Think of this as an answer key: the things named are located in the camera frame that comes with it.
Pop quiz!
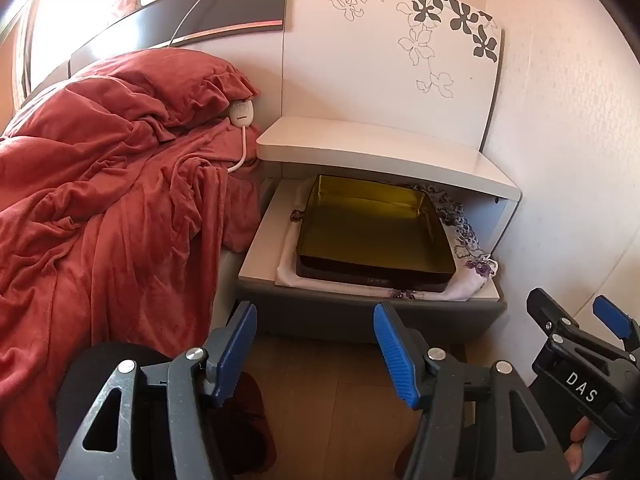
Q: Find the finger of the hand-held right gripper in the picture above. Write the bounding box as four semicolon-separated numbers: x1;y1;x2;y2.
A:
526;287;581;341
592;296;640;356

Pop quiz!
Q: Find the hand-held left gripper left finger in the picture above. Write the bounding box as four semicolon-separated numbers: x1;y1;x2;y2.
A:
55;301;258;480

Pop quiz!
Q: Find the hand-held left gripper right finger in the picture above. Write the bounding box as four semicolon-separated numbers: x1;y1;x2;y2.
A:
373;301;571;480

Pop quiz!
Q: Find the gold tin box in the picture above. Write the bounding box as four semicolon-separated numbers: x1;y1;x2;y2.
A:
295;175;457;294

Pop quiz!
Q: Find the person's right hand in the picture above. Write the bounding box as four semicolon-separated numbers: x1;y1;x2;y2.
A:
565;417;596;471

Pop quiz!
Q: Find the white purple floral cloth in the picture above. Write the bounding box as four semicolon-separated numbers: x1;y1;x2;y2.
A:
276;180;500;303

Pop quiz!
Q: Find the red fleece blanket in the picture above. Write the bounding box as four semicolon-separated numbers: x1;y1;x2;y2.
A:
0;77;263;480

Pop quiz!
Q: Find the white nightstand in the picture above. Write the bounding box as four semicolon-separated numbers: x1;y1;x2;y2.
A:
237;116;522;346

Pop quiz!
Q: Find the red ruffled pillow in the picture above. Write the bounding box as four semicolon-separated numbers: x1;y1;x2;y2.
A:
70;50;261;131

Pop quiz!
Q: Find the white floral headboard panel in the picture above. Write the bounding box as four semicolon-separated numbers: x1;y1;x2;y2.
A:
281;0;504;153

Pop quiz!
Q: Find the dark headboard panel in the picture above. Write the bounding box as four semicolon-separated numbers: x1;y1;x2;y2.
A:
20;0;292;106

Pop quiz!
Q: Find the white corded controller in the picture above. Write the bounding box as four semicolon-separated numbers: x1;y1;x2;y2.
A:
226;100;257;173

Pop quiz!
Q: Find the white power cable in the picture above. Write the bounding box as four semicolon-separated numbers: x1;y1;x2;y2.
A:
169;0;292;47

